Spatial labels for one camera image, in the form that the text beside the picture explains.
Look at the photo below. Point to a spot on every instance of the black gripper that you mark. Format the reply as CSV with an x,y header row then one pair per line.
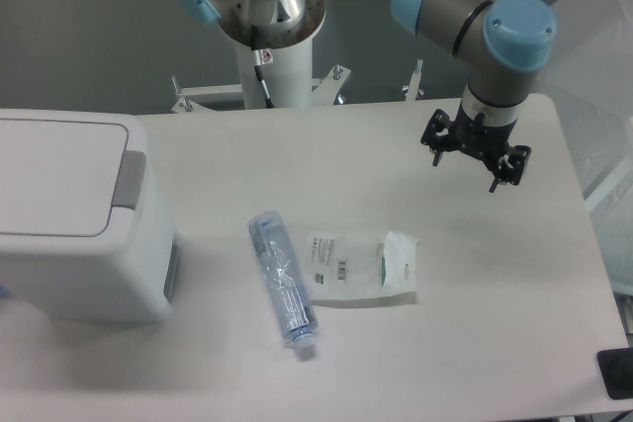
x,y
486,143

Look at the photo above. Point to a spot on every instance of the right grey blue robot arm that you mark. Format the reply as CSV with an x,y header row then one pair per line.
x,y
505,43

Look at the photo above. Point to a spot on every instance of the grey trash can lid button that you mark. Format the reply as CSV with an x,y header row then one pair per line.
x,y
129,180

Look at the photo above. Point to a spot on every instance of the white plastic trash can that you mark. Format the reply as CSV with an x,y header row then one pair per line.
x,y
64,248

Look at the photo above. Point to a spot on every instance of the white plastic packaging bag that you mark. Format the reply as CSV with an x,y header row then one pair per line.
x,y
358,266

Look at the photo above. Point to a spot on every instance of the crushed clear plastic bottle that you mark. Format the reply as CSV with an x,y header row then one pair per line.
x,y
283,279

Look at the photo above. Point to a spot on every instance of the black device at table corner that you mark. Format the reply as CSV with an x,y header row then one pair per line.
x,y
616,370

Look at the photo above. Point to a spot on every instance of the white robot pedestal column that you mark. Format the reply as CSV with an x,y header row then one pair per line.
x,y
288,75

